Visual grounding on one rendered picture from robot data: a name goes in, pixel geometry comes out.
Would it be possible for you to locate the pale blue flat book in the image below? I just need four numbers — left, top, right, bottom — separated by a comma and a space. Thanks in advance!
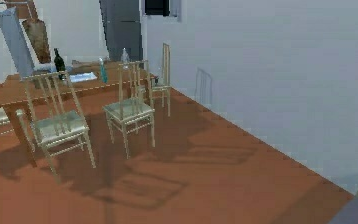
68, 71, 98, 84

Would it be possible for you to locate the dark grey room door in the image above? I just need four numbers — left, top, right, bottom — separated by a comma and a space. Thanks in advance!
98, 0, 144, 62

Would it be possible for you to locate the brown wooden board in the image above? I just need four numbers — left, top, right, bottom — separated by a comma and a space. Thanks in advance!
22, 18, 52, 64

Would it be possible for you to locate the brown wooden dining table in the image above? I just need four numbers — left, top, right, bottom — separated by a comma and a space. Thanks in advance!
0, 60, 158, 168

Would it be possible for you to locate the dark green bottle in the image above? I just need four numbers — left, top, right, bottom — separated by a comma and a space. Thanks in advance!
53, 47, 67, 81

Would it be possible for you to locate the dark window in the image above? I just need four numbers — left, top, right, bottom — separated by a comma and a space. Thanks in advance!
144, 0, 182, 18

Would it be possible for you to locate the clear glass bottle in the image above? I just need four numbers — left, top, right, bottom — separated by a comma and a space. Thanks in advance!
120, 47, 131, 65

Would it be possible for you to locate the pale wooden chair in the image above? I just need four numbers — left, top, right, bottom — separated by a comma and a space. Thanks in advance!
16, 70, 97, 184
102, 60, 156, 160
150, 42, 172, 118

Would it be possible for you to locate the teal glass bottle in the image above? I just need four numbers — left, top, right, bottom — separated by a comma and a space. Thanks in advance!
98, 57, 109, 84

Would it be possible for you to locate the grey blue open door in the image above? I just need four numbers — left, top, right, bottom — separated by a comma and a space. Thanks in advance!
0, 7, 35, 79

